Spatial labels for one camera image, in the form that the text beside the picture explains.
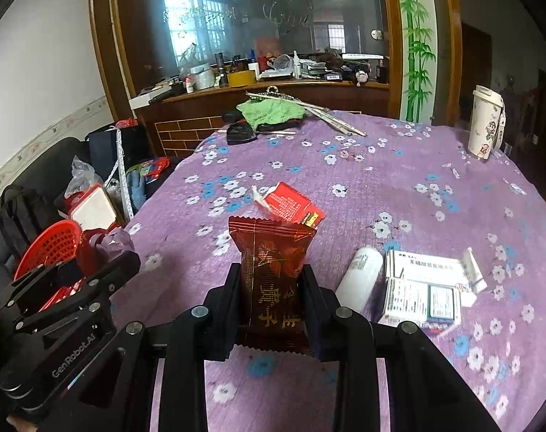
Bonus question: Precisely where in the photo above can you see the green cloth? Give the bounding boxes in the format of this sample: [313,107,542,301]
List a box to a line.
[236,98,307,131]

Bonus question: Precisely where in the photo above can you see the navy bag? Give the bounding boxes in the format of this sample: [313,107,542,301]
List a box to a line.
[86,123,152,181]

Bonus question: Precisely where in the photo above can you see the red plastic basket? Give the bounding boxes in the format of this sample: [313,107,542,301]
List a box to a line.
[13,220,87,311]

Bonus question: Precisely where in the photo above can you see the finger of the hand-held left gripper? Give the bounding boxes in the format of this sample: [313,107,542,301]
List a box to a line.
[0,261,82,311]
[13,252,141,331]

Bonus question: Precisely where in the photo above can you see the wood framed glass panel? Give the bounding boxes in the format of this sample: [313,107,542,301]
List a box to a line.
[88,0,462,122]

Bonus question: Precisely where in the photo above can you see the white plastic bottle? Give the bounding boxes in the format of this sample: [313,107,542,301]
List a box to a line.
[336,247,384,313]

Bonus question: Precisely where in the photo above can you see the bamboo wall painting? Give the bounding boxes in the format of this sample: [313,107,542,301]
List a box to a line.
[394,0,438,122]

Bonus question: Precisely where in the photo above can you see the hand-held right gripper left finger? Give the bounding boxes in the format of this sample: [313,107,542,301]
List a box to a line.
[43,263,242,432]

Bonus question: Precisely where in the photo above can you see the clear plastic bag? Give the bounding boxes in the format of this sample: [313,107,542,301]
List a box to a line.
[65,157,103,199]

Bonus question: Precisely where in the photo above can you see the black pouch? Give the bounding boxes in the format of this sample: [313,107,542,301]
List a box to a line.
[225,122,258,145]

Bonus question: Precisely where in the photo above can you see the black backpack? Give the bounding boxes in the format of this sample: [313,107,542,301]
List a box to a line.
[0,184,53,257]

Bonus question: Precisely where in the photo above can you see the white box with red rim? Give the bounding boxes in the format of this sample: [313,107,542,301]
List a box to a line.
[68,186,121,232]

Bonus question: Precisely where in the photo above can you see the wooden cabinet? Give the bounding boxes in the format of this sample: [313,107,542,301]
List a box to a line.
[131,78,391,158]

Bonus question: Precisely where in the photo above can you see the white medicine box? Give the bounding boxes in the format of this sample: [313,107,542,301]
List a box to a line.
[378,249,476,336]

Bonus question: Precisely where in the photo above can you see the white printed cup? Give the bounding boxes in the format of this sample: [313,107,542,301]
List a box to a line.
[468,85,507,163]

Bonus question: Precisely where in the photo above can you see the black sofa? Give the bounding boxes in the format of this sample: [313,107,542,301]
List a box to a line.
[0,137,94,275]

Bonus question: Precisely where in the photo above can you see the dark red snack packet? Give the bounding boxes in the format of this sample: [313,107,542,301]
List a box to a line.
[228,216,319,354]

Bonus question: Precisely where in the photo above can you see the bundle of pale sticks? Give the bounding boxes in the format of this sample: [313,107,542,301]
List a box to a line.
[248,90,368,138]

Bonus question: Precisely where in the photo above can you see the small white tube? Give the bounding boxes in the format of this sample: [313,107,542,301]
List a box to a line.
[462,247,488,293]

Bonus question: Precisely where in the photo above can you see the white striped stick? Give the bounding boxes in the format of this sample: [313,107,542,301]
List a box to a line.
[115,128,134,219]

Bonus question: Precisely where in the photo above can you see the yellow tape roll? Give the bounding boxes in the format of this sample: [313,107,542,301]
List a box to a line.
[228,69,258,87]

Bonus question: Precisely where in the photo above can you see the red plastic bag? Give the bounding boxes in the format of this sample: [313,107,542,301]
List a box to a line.
[75,227,136,280]

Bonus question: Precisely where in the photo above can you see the colourful printed bag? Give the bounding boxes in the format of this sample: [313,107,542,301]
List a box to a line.
[126,157,171,210]

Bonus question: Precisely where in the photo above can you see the purple floral tablecloth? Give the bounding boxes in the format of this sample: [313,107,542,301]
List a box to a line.
[108,112,546,432]

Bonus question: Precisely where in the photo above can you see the red cigarette box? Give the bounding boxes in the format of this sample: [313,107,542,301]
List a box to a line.
[252,182,325,230]

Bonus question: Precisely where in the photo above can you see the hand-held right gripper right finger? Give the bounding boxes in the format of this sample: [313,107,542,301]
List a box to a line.
[300,265,503,432]

